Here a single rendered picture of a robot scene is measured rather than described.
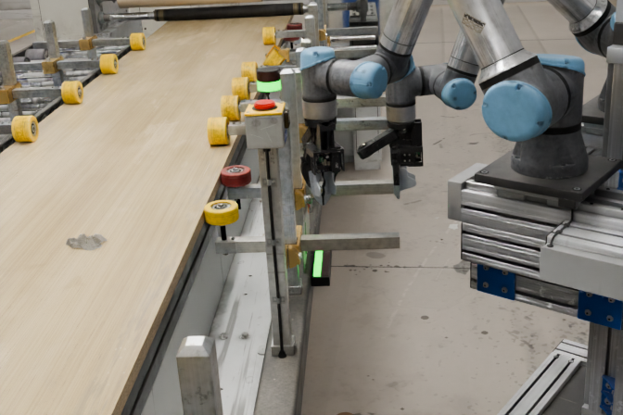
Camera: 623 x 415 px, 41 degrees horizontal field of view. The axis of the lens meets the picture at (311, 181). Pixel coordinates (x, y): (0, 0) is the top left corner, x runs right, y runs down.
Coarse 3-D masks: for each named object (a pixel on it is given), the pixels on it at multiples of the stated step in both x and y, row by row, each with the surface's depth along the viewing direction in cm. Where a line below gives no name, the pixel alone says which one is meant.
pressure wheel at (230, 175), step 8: (224, 168) 218; (232, 168) 219; (240, 168) 218; (248, 168) 217; (224, 176) 214; (232, 176) 213; (240, 176) 213; (248, 176) 215; (224, 184) 215; (232, 184) 214; (240, 184) 214; (240, 208) 220
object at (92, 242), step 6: (84, 234) 177; (96, 234) 179; (72, 240) 178; (78, 240) 178; (84, 240) 177; (90, 240) 176; (96, 240) 178; (102, 240) 178; (72, 246) 176; (78, 246) 176; (84, 246) 176; (90, 246) 175; (96, 246) 175
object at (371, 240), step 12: (216, 240) 196; (228, 240) 196; (240, 240) 195; (252, 240) 195; (264, 240) 194; (300, 240) 194; (312, 240) 193; (324, 240) 193; (336, 240) 193; (348, 240) 193; (360, 240) 193; (372, 240) 193; (384, 240) 193; (396, 240) 192; (216, 252) 196; (228, 252) 195; (240, 252) 195; (252, 252) 195
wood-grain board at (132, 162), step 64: (128, 64) 356; (192, 64) 349; (64, 128) 266; (128, 128) 262; (192, 128) 258; (0, 192) 212; (64, 192) 209; (128, 192) 207; (192, 192) 204; (0, 256) 175; (64, 256) 173; (128, 256) 171; (0, 320) 148; (64, 320) 147; (128, 320) 146; (0, 384) 129; (64, 384) 128; (128, 384) 129
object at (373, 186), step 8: (248, 184) 219; (256, 184) 218; (320, 184) 216; (336, 184) 215; (344, 184) 215; (352, 184) 215; (360, 184) 215; (368, 184) 215; (376, 184) 214; (384, 184) 214; (392, 184) 214; (232, 192) 217; (240, 192) 217; (248, 192) 217; (256, 192) 217; (344, 192) 216; (352, 192) 215; (360, 192) 215; (368, 192) 215; (376, 192) 215; (384, 192) 215; (392, 192) 215
